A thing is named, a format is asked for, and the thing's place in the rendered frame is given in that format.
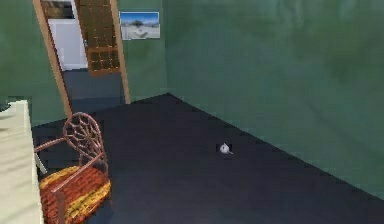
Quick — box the small white round object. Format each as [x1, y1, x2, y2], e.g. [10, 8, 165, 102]
[218, 142, 235, 156]

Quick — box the framed beach landscape picture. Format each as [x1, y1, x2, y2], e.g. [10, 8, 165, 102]
[119, 11, 161, 41]

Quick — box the brown panelled room door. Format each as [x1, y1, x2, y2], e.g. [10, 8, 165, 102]
[74, 0, 122, 78]

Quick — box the brown wicker armchair striped cushion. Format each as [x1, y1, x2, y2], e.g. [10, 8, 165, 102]
[33, 111, 112, 224]

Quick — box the white cabinet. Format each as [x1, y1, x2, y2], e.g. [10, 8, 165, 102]
[47, 18, 89, 71]

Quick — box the cream table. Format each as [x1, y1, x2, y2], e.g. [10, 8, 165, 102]
[0, 99, 45, 224]

